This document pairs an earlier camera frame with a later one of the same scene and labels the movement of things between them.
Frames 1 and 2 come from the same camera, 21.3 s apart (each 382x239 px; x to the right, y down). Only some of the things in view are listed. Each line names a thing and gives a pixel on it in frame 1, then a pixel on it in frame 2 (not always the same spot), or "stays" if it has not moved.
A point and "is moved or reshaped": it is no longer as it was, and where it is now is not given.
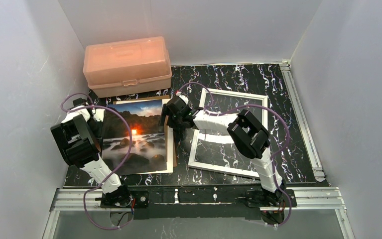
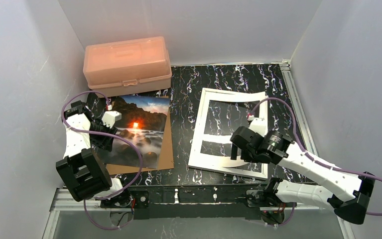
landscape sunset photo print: [147, 151] stays
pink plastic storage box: [126, 67] stays
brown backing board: [162, 97] → [115, 169]
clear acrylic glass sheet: [226, 102] is moved or reshaped
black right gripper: [168, 117] → [241, 143]
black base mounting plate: [198, 202] stays
